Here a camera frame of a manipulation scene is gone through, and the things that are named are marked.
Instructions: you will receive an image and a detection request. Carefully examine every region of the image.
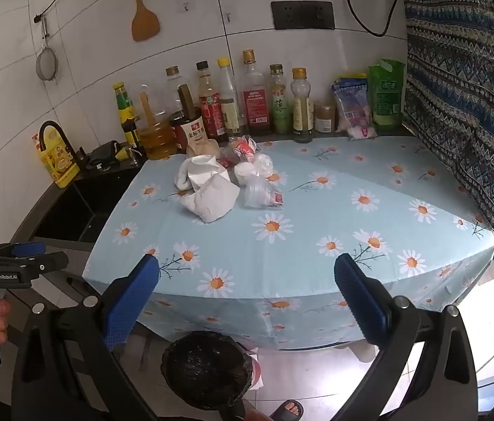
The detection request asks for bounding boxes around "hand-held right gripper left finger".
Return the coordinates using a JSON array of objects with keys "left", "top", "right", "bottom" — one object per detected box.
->
[{"left": 10, "top": 253, "right": 161, "bottom": 421}]

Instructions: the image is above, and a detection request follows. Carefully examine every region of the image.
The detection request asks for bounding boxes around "wooden spatula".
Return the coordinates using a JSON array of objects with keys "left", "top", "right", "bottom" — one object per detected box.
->
[{"left": 126, "top": 0, "right": 161, "bottom": 42}]

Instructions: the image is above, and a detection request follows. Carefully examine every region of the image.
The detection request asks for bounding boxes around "black faucet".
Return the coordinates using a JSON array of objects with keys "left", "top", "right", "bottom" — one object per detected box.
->
[{"left": 39, "top": 120, "right": 84, "bottom": 169}]

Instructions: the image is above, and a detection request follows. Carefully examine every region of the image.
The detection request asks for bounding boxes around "black wall socket panel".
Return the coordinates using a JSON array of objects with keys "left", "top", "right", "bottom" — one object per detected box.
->
[{"left": 271, "top": 0, "right": 336, "bottom": 31}]

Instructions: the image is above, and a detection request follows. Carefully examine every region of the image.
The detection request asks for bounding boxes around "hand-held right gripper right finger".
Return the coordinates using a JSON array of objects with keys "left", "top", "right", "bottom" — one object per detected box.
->
[{"left": 333, "top": 252, "right": 488, "bottom": 421}]

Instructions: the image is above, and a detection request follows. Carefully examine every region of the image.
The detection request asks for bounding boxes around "metal strainer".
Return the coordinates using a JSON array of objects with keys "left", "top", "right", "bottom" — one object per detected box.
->
[{"left": 34, "top": 14, "right": 60, "bottom": 85}]

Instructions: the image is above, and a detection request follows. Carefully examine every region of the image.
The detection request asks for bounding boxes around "dark bottle red label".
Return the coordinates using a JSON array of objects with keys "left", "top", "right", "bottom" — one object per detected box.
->
[{"left": 195, "top": 60, "right": 228, "bottom": 143}]

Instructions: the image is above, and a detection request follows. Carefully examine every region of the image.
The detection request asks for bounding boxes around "white paper sheet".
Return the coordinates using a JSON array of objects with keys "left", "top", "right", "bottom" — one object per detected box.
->
[{"left": 174, "top": 154, "right": 231, "bottom": 194}]

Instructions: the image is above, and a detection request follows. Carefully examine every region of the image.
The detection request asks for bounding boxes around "clear plastic snack bag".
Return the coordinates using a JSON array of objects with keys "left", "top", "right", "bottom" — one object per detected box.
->
[{"left": 331, "top": 72, "right": 379, "bottom": 141}]

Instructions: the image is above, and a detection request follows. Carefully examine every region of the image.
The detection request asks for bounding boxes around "red bin with black bag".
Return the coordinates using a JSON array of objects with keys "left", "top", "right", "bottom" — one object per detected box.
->
[{"left": 161, "top": 332, "right": 262, "bottom": 410}]

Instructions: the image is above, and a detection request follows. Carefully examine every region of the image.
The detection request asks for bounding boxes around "daisy print tablecloth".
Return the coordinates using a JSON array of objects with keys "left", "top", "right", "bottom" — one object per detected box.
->
[{"left": 82, "top": 136, "right": 494, "bottom": 352}]

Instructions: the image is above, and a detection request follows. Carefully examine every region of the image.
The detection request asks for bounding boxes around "bottle with pale yellow label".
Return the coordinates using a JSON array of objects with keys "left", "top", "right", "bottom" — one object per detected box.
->
[{"left": 291, "top": 68, "right": 316, "bottom": 143}]

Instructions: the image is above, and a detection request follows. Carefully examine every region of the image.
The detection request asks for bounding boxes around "clear cooking oil jug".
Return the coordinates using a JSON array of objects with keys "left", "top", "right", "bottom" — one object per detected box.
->
[{"left": 135, "top": 83, "right": 177, "bottom": 161}]

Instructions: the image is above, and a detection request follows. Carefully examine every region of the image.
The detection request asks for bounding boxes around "clear bottle red label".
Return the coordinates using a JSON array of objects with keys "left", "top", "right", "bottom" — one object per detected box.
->
[{"left": 240, "top": 49, "right": 274, "bottom": 136}]

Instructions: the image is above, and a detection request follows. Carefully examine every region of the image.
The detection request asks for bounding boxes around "bottle with green label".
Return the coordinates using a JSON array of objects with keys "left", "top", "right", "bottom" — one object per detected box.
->
[{"left": 269, "top": 64, "right": 292, "bottom": 136}]

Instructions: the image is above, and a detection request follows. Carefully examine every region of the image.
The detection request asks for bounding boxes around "small glass jar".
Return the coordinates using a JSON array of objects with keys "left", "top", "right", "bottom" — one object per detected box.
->
[{"left": 314, "top": 105, "right": 336, "bottom": 133}]

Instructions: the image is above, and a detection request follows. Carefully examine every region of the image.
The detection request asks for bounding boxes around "yellow dish soap bottle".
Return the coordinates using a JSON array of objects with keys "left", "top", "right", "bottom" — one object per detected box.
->
[{"left": 32, "top": 134, "right": 77, "bottom": 189}]

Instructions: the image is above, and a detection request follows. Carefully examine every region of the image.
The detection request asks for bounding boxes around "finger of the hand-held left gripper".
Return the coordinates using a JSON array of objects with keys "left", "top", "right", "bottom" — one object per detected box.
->
[
  {"left": 0, "top": 251, "right": 71, "bottom": 282},
  {"left": 0, "top": 241, "right": 47, "bottom": 261}
]

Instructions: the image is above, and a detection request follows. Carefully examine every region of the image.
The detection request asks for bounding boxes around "blue patterned curtain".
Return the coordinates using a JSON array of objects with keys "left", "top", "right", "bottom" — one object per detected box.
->
[{"left": 398, "top": 0, "right": 494, "bottom": 229}]

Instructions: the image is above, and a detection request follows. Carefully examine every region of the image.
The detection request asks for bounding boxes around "person's foot in sandal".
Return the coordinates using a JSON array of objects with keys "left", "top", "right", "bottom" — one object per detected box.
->
[{"left": 269, "top": 399, "right": 304, "bottom": 421}]

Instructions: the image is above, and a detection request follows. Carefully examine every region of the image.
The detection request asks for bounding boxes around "black sink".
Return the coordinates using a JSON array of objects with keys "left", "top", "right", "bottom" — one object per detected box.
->
[{"left": 32, "top": 169, "right": 142, "bottom": 244}]

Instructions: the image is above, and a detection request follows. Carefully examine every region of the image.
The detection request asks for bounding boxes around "clear bottle with yellow cap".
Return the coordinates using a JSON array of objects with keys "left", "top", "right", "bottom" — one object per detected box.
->
[{"left": 217, "top": 56, "right": 250, "bottom": 138}]

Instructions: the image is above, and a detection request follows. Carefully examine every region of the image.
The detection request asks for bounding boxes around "dark sauce jug red label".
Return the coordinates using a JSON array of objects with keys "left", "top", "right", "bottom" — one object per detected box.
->
[{"left": 168, "top": 83, "right": 206, "bottom": 154}]

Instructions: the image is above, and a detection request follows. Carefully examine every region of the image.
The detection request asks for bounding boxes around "person's leg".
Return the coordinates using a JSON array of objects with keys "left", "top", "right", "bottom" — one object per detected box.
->
[{"left": 212, "top": 397, "right": 274, "bottom": 421}]

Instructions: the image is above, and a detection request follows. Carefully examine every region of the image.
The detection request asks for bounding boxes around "white paper bag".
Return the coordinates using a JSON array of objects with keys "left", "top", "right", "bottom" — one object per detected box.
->
[{"left": 180, "top": 174, "right": 241, "bottom": 224}]

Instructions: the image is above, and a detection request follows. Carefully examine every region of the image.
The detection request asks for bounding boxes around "red white wrapper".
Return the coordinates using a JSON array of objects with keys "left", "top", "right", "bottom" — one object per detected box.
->
[{"left": 228, "top": 136, "right": 258, "bottom": 159}]

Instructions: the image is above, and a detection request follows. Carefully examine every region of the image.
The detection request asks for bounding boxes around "black sink caddy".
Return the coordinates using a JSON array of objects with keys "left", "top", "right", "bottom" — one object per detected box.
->
[{"left": 84, "top": 140, "right": 147, "bottom": 172}]

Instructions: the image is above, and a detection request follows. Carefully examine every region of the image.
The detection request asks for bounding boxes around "beige paper cup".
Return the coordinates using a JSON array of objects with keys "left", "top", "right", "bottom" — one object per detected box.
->
[{"left": 185, "top": 137, "right": 221, "bottom": 161}]

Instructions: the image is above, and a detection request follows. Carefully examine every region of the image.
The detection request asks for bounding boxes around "white tissue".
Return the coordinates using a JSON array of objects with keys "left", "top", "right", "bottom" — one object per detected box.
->
[
  {"left": 253, "top": 153, "right": 274, "bottom": 176},
  {"left": 235, "top": 161, "right": 258, "bottom": 185}
]

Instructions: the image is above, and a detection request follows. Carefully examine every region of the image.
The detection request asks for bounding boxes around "clear bottle with gold cap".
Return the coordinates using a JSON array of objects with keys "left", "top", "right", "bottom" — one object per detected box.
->
[{"left": 164, "top": 66, "right": 188, "bottom": 115}]

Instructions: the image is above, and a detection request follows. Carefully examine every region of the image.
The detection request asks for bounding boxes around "green packet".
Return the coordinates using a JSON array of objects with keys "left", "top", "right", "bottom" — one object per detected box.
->
[{"left": 368, "top": 59, "right": 406, "bottom": 131}]

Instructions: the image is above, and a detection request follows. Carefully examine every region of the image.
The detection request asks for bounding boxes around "green bottle with yellow cap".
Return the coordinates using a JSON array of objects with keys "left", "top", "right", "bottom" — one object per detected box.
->
[{"left": 113, "top": 81, "right": 140, "bottom": 147}]

